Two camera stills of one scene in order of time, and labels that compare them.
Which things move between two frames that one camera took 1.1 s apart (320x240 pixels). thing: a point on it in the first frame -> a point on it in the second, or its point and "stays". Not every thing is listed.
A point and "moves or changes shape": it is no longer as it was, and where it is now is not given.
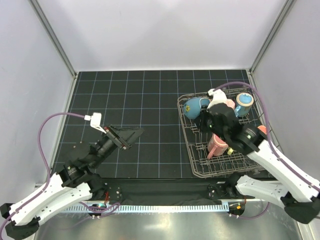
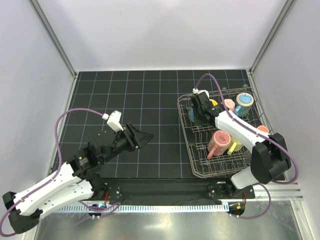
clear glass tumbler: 256,170 moves or changes shape
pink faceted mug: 230,103 stays
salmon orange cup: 263,128 stays
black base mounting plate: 126,190 stays
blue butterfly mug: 244,101 stays
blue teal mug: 192,107 moves or changes shape
